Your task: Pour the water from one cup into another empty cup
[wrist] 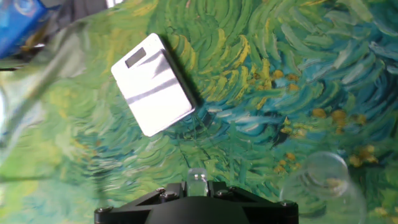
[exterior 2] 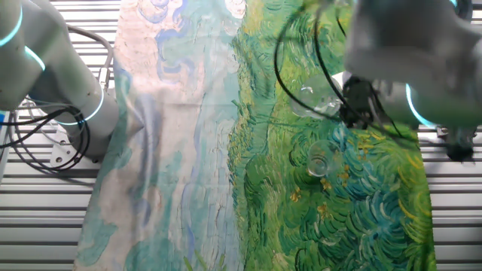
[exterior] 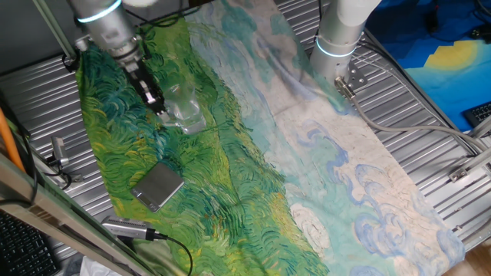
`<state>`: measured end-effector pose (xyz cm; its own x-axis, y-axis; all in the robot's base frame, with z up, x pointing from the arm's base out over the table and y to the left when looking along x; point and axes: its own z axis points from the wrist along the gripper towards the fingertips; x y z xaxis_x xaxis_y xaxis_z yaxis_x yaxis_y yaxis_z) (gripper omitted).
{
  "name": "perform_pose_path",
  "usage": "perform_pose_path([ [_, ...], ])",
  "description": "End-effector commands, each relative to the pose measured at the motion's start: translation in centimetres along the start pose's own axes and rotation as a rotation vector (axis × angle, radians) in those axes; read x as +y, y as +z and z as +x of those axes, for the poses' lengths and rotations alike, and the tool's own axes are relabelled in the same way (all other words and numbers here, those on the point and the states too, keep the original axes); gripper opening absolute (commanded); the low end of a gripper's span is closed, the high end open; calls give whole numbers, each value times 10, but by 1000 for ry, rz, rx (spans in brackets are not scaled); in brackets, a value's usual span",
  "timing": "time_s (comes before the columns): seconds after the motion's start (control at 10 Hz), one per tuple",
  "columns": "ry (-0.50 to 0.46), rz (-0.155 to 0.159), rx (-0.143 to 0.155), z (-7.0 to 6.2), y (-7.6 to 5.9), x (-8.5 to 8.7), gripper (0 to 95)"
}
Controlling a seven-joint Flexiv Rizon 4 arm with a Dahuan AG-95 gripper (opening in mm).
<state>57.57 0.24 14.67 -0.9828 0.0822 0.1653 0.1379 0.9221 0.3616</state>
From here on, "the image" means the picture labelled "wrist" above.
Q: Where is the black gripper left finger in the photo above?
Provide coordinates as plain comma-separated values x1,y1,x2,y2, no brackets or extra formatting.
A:
93,182,187,224

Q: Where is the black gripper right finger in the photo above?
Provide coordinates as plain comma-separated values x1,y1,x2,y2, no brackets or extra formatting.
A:
207,180,299,224

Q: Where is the clear glass mug with handle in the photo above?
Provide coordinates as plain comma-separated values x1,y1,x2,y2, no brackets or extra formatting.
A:
186,167,209,197

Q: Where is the clear plastic cup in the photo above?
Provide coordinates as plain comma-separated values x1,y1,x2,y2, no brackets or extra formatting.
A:
279,151,368,224

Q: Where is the green blue painted tablecloth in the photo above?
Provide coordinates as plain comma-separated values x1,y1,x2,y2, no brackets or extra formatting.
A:
0,0,398,224

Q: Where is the silver digital pocket scale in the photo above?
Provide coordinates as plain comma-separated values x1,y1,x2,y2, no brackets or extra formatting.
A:
110,32,197,138

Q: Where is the blue plastic bag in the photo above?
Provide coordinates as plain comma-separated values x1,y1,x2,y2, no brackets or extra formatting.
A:
0,0,50,60

